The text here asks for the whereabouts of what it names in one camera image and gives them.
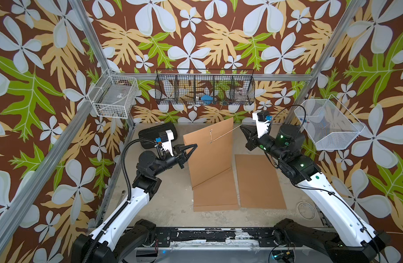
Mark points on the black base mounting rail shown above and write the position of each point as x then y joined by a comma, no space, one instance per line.
165,237

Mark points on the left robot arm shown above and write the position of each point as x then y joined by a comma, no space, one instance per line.
112,242

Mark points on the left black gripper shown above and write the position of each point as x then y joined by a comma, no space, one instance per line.
178,156

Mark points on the white wire basket left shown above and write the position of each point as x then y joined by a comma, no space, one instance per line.
113,95

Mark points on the clear round lid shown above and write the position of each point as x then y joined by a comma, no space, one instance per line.
306,210

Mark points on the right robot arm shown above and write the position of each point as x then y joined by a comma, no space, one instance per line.
353,240

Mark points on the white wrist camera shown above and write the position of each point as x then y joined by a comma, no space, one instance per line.
263,121
164,140

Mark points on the white mesh basket right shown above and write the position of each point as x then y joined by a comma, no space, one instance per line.
329,123

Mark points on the brown file bag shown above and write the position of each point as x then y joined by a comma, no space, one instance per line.
258,183
216,194
214,152

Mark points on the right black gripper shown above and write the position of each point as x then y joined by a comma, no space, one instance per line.
251,131

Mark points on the black wire basket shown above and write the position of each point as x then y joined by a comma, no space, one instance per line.
227,87

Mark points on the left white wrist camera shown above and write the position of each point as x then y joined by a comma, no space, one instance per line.
164,140

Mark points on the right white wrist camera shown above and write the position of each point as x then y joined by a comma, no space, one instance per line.
263,121

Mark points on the blue object in basket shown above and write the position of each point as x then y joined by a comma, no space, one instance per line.
207,100

